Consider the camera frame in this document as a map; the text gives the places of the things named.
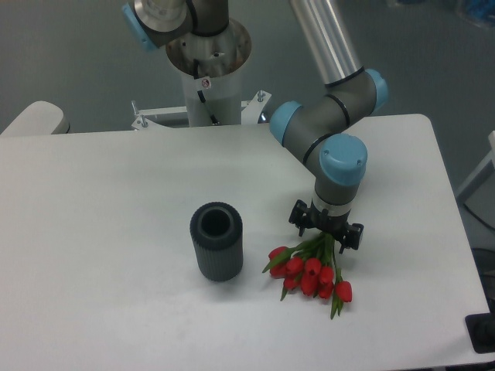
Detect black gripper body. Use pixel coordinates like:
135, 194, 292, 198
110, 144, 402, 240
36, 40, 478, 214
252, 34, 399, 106
307, 207, 350, 238

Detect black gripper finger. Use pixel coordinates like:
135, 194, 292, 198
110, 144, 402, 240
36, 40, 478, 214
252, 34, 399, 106
288, 199, 318, 237
336, 223, 364, 254

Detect red tulip bouquet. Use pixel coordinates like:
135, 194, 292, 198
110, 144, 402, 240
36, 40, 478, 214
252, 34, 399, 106
263, 232, 353, 318

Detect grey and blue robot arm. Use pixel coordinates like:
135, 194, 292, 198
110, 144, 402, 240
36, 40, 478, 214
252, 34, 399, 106
122, 1, 388, 250

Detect dark grey ribbed vase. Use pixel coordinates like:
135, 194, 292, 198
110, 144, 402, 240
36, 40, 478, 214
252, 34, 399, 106
189, 202, 244, 282

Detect black device at table edge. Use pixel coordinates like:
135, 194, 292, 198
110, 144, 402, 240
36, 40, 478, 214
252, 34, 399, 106
465, 313, 494, 354

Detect blue object top right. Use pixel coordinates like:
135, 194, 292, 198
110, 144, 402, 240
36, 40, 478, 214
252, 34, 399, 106
455, 0, 494, 29

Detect white chair backrest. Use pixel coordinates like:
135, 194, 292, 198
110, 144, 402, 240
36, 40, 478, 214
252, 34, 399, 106
1, 100, 70, 138

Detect white pedestal base frame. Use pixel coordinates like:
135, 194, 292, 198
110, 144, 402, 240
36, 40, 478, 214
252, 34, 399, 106
131, 90, 272, 131

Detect black pedestal cable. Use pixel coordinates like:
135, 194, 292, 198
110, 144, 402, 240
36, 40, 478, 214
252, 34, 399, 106
192, 58, 220, 127

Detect white furniture leg frame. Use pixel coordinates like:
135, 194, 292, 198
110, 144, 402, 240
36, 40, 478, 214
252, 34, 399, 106
454, 131, 494, 232

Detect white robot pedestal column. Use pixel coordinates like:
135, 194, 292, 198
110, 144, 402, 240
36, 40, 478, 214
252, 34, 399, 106
166, 19, 251, 125

